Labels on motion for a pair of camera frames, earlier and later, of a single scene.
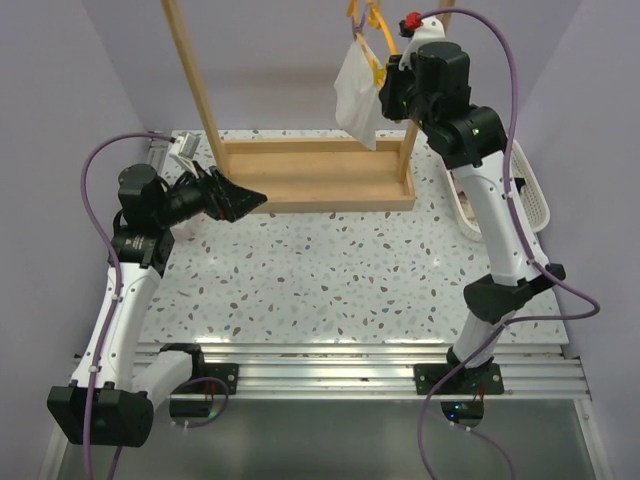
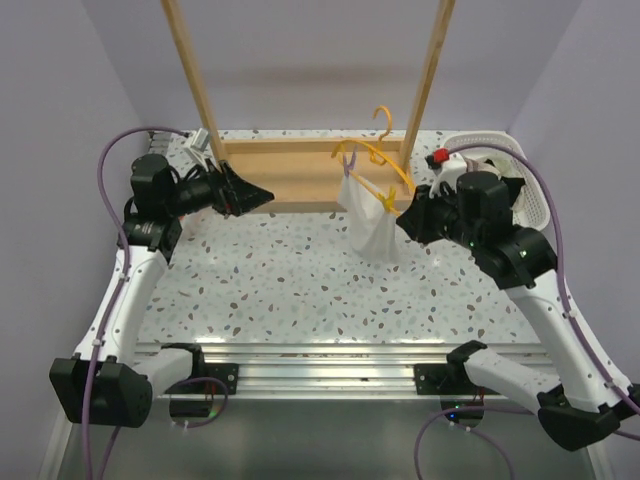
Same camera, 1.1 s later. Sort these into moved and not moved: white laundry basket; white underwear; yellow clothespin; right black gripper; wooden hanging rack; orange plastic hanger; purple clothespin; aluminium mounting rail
Moved: right black gripper; purple clothespin; yellow clothespin; white underwear; orange plastic hanger
Not moved: aluminium mounting rail; wooden hanging rack; white laundry basket
